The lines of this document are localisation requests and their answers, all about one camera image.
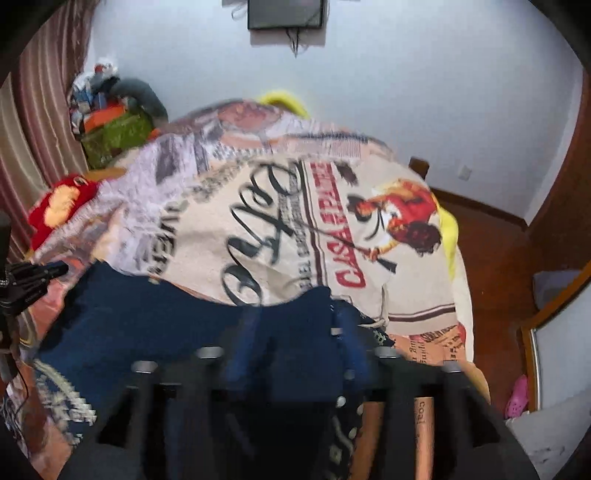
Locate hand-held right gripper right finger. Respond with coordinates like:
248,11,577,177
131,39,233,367
329,301,542,480

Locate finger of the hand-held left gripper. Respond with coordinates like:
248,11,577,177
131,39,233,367
7,260,71,317

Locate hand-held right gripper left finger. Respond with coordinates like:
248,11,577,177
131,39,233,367
60,307,262,480

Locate navy patterned hooded sweater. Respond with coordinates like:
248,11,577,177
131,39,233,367
31,262,399,480

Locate red and yellow cloth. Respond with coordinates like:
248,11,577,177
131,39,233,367
27,174,101,251

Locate printed blanket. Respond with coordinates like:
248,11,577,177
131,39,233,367
0,98,492,480

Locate striped curtain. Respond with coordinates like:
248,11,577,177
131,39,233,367
0,0,101,265

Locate green patterned bag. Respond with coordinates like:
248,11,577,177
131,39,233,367
80,113,156,170

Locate orange box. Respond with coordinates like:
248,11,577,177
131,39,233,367
83,105,129,136

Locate pink slippers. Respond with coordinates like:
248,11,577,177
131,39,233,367
503,374,530,419

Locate pile of assorted clutter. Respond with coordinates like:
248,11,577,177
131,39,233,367
68,58,122,136

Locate wooden framed white panel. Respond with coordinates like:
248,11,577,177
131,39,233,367
520,272,591,412

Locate grey cloth bundle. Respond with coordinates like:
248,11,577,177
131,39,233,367
112,78,170,124

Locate grey cushion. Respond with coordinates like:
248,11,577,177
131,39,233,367
533,270,583,311

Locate wooden door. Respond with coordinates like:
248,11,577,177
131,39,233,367
525,69,591,278

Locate black television cable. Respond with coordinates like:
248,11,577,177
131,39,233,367
283,27,302,57

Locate black wall television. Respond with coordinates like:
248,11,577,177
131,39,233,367
247,0,328,31

